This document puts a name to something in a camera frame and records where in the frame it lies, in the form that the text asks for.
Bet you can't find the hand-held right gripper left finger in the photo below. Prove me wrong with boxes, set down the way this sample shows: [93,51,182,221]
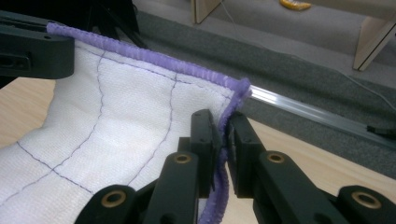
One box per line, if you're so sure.
[190,108,224,199]

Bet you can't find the yellow object on floor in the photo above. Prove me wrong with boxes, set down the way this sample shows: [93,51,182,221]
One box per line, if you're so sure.
[278,0,313,12]

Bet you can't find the aluminium floor rail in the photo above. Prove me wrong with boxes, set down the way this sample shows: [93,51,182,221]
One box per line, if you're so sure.
[248,84,396,149]

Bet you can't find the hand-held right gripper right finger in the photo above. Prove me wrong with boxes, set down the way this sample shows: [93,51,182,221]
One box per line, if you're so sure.
[225,110,267,199]

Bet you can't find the white cloth with purple edge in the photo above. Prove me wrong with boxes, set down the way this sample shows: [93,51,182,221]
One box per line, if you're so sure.
[0,21,253,224]

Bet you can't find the black metal stand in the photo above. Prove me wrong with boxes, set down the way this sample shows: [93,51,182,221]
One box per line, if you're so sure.
[46,0,149,49]

